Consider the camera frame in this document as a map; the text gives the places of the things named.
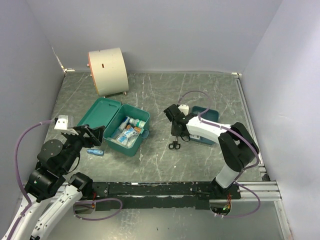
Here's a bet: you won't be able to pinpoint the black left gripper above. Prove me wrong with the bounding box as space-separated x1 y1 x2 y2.
60 123 105 172

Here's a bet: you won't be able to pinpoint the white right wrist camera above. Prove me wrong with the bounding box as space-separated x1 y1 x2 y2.
178 104 190 116

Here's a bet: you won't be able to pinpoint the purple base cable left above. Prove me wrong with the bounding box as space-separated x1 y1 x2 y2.
72 198 124 221

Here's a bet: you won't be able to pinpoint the cream cylindrical cabinet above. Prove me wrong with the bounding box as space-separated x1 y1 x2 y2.
87 47 129 97

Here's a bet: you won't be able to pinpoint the black mounting base rail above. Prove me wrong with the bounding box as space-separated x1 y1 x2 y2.
93 181 241 210

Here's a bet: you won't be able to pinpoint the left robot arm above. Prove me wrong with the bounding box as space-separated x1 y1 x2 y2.
3 118 106 240

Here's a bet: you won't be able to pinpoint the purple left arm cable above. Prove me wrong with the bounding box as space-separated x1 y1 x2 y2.
3 119 56 240

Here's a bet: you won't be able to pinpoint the aluminium frame rail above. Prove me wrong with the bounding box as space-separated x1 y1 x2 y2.
19 181 283 203

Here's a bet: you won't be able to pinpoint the teal medicine kit box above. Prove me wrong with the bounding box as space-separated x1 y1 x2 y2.
78 97 150 157

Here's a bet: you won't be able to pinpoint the black scissors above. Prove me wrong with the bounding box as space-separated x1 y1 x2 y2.
168 136 181 150

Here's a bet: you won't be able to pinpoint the blue transparent small bottle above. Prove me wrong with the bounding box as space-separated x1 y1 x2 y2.
86 148 105 157

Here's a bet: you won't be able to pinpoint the clear gauze packet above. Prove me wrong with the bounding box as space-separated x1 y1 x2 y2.
111 129 139 148

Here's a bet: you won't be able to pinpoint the white disinfectant bottle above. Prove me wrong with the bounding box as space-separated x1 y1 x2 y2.
129 118 146 129

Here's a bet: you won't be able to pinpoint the metal corner bracket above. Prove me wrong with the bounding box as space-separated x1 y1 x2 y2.
62 68 75 75

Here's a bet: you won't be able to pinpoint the teal divided tray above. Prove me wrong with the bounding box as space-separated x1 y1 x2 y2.
190 105 220 145

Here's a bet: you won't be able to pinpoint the brown bottle orange cap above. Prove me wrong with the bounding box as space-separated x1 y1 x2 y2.
133 126 143 136

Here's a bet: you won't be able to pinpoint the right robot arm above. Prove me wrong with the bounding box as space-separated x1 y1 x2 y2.
164 104 259 199

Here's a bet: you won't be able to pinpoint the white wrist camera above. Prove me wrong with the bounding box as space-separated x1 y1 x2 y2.
178 104 190 116
54 115 76 134

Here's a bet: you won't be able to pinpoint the blue white wipes packet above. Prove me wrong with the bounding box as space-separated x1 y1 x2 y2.
116 127 136 145

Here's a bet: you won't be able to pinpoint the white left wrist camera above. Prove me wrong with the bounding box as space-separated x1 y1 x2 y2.
54 115 76 134

